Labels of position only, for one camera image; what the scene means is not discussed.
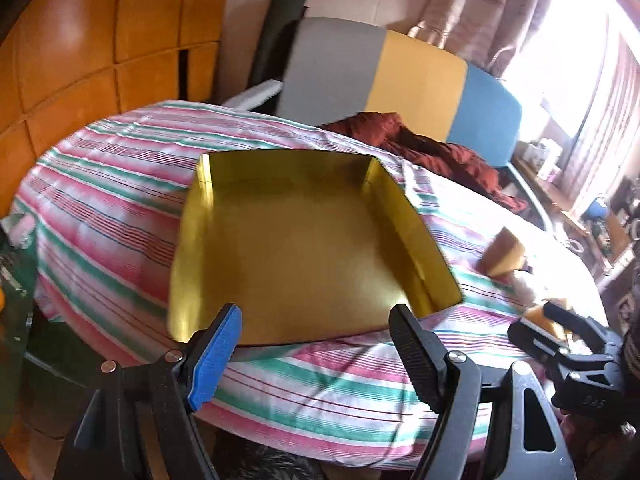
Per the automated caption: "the yellow sponge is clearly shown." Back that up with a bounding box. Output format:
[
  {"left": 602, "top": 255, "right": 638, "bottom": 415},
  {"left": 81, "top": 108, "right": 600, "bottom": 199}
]
[
  {"left": 475, "top": 228, "right": 525, "bottom": 278},
  {"left": 523, "top": 298, "right": 572, "bottom": 344}
]

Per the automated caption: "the white plastic bag bundle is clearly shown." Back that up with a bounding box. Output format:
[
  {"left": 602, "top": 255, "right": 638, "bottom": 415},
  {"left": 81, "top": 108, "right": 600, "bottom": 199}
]
[{"left": 510, "top": 270, "right": 537, "bottom": 308}]

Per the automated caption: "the wooden desk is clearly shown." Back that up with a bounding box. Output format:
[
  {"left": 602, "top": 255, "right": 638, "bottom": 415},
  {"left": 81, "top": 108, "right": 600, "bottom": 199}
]
[{"left": 511, "top": 155, "right": 613, "bottom": 278}]

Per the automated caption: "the blue jug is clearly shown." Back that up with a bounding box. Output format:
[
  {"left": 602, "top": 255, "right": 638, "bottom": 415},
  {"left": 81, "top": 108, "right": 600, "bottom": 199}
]
[{"left": 582, "top": 197, "right": 608, "bottom": 221}]

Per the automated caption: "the white carton on desk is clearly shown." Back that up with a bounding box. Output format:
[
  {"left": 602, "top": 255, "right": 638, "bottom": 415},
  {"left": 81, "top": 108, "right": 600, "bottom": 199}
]
[{"left": 523, "top": 138, "right": 563, "bottom": 182}]

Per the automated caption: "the rust red jacket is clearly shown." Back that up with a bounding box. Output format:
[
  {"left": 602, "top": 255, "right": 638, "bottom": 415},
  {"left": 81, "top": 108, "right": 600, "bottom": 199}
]
[{"left": 321, "top": 112, "right": 529, "bottom": 214}]

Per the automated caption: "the striped bed sheet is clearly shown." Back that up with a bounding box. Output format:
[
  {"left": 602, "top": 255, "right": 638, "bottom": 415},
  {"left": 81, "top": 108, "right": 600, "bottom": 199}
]
[{"left": 11, "top": 101, "right": 605, "bottom": 469}]

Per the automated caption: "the gold box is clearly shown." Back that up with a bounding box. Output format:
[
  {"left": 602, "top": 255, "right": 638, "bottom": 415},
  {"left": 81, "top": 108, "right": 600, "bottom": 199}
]
[{"left": 167, "top": 150, "right": 463, "bottom": 346}]

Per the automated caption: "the pink curtain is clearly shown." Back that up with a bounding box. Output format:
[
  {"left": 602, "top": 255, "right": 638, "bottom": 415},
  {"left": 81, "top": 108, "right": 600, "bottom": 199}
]
[{"left": 408, "top": 0, "right": 639, "bottom": 214}]

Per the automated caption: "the grey yellow blue chair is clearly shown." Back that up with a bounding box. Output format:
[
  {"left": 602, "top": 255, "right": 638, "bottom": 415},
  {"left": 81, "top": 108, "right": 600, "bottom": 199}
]
[{"left": 221, "top": 15, "right": 557, "bottom": 231}]

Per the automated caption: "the wooden wardrobe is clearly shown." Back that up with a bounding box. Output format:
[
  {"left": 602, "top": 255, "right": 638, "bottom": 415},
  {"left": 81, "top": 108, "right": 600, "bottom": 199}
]
[{"left": 1, "top": 0, "right": 226, "bottom": 211}]

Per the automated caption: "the black rolled mat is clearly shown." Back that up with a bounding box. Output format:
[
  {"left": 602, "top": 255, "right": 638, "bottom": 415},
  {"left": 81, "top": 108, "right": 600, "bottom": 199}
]
[{"left": 247, "top": 0, "right": 307, "bottom": 87}]

